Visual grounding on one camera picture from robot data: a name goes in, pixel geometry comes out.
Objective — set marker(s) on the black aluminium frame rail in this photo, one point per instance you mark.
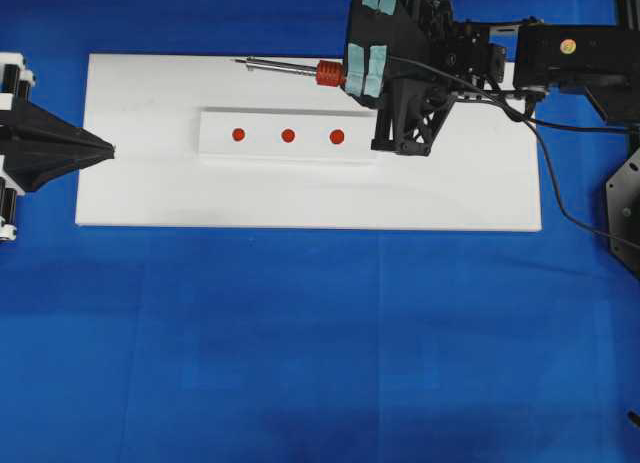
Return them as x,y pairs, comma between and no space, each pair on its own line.
628,13

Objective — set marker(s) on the left red dot mark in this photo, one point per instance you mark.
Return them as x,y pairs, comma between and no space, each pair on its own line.
238,134

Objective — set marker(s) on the white raised strip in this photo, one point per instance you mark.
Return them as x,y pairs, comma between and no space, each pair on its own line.
279,135

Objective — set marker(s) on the right red dot mark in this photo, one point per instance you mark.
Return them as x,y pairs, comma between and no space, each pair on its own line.
337,137

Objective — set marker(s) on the red dot mark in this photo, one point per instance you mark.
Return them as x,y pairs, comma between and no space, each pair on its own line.
238,134
288,135
337,137

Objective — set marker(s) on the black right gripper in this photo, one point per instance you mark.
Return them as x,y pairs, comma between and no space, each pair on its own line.
426,58

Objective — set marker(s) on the white foam board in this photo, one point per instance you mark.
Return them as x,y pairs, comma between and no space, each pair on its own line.
482,173

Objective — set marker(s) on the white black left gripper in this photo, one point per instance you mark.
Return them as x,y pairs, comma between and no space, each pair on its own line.
28,173

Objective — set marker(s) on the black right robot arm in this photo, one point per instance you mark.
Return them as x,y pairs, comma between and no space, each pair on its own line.
600,63

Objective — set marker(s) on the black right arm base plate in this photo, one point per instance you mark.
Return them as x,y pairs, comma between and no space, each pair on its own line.
622,201

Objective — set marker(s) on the middle red dot mark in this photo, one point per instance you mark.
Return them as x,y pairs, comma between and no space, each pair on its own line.
288,135

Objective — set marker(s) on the red handled soldering iron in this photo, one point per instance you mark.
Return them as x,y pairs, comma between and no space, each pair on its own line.
325,73

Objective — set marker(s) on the blue table mat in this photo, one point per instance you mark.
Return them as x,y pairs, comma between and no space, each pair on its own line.
215,345

